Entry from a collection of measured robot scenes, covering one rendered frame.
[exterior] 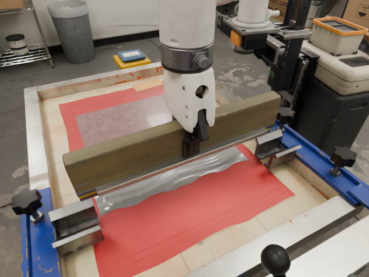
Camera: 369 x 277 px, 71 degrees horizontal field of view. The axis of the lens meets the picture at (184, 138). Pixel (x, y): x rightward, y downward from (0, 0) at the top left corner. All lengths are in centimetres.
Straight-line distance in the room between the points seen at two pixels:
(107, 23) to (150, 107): 342
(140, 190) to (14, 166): 183
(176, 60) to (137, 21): 396
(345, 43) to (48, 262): 140
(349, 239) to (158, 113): 57
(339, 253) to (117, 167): 35
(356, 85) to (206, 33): 112
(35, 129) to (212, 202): 49
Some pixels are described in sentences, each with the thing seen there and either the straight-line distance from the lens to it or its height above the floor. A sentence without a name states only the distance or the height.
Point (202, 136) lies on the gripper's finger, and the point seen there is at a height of 115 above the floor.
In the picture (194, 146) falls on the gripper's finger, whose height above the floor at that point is 110.
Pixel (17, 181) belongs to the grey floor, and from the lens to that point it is 220.
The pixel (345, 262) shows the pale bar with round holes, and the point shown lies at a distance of 46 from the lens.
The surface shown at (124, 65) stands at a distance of 114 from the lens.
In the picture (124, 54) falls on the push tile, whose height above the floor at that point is 97.
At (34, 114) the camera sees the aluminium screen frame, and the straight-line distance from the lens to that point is 84.
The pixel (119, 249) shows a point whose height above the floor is 96.
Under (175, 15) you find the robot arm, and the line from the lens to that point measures 34.
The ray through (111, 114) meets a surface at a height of 96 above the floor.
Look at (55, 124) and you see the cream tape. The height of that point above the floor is 96.
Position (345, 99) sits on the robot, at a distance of 143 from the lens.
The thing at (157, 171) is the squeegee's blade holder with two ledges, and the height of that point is 107.
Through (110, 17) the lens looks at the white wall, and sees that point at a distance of 419.
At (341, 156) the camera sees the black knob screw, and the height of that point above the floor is 106.
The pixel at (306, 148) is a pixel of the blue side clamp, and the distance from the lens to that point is 66.
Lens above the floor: 140
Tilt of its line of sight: 40 degrees down
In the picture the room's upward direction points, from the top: straight up
